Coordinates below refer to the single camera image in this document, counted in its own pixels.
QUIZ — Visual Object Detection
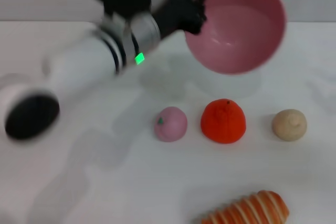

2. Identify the orange striped toy bread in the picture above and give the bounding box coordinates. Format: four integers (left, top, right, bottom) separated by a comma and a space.
199, 190, 290, 224

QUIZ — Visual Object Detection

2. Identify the red orange toy fruit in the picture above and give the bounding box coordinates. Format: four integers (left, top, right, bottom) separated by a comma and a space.
200, 98, 247, 144

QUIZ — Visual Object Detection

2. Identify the beige toy bun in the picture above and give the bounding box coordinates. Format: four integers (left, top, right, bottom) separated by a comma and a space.
271, 109, 308, 142

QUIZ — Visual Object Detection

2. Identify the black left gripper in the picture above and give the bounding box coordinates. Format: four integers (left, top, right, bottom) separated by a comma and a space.
151, 0, 208, 41

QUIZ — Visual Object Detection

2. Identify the pink toy peach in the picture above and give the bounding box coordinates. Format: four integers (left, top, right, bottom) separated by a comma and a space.
153, 106, 188, 143

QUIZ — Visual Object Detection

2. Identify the pink plastic bowl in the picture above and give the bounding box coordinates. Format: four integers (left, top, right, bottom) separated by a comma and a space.
184, 0, 288, 76

